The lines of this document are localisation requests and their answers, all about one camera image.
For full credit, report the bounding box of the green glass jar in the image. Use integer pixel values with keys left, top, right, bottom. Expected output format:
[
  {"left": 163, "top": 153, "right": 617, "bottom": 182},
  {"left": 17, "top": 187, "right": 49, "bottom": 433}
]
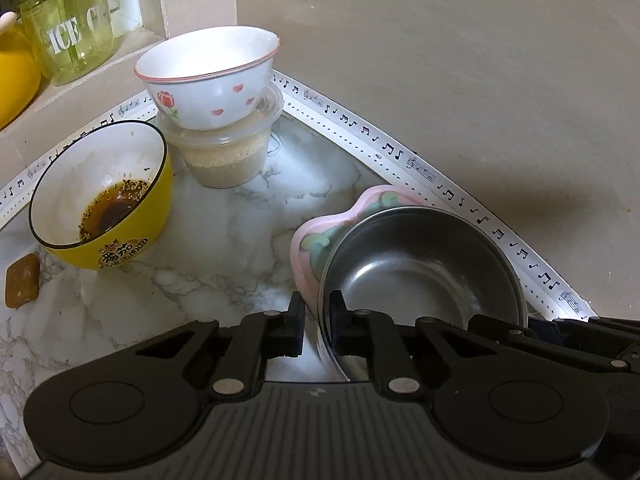
[{"left": 17, "top": 0, "right": 120, "bottom": 86}]

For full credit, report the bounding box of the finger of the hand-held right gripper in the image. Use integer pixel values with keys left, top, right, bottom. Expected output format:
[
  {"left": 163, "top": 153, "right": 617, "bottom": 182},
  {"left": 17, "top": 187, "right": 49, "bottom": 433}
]
[
  {"left": 467, "top": 313, "right": 632, "bottom": 377},
  {"left": 528, "top": 315, "right": 640, "bottom": 348}
]

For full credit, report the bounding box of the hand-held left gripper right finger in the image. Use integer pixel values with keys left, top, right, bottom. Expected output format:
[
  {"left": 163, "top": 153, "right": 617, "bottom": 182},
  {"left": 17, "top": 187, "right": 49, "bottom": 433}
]
[{"left": 326, "top": 290, "right": 507, "bottom": 400}]

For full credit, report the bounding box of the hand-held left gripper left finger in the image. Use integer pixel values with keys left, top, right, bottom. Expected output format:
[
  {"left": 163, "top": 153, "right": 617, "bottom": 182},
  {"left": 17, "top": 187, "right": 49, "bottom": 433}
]
[{"left": 132, "top": 291, "right": 306, "bottom": 401}]

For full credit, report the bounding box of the pink steel-lined bowl with handle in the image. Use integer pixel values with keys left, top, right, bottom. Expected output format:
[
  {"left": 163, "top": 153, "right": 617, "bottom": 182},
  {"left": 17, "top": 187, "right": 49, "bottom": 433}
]
[{"left": 289, "top": 184, "right": 531, "bottom": 384}]

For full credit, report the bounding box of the small brown block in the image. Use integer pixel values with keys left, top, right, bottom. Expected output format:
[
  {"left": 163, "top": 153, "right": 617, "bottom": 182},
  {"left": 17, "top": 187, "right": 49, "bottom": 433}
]
[{"left": 4, "top": 253, "right": 41, "bottom": 310}]

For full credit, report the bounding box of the white bowl with pink hearts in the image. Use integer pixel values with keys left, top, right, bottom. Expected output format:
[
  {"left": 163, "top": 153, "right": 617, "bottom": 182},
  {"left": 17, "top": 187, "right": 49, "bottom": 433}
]
[{"left": 134, "top": 25, "right": 282, "bottom": 133}]

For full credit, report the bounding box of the clear plastic sugar container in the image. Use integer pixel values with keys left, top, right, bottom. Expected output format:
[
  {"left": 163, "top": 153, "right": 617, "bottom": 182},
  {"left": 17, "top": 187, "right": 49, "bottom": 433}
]
[{"left": 155, "top": 82, "right": 285, "bottom": 190}]

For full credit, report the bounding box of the yellow mug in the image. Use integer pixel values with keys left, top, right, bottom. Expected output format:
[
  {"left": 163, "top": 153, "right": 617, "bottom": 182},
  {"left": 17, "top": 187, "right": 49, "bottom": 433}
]
[{"left": 0, "top": 11, "right": 42, "bottom": 131}]

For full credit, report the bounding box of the yellow printed bowl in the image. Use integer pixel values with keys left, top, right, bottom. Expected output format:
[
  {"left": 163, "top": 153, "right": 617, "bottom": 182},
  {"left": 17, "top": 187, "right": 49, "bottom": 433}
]
[{"left": 28, "top": 120, "right": 175, "bottom": 272}]

